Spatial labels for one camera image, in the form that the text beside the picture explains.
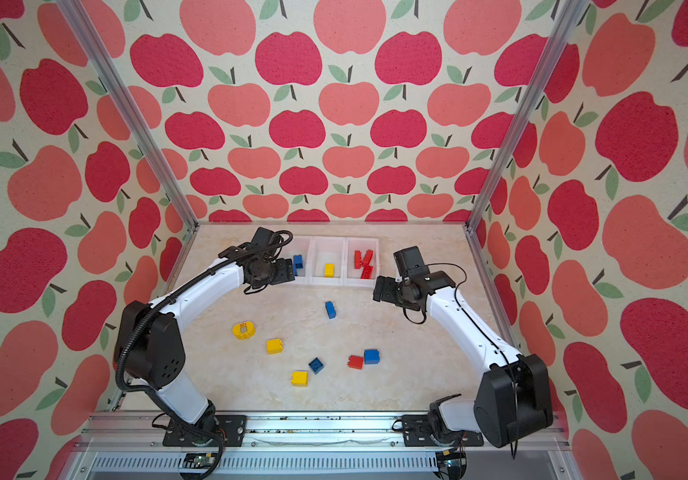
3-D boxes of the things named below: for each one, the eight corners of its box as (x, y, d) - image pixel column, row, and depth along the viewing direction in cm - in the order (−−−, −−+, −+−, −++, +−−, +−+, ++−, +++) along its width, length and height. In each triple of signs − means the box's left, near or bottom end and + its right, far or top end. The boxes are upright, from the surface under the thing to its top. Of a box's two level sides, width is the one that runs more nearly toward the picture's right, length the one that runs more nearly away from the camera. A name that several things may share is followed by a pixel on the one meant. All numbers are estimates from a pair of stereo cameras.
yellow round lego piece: (235, 343, 91) (233, 339, 89) (233, 329, 94) (231, 326, 92) (257, 335, 92) (255, 332, 90) (254, 322, 95) (252, 319, 93)
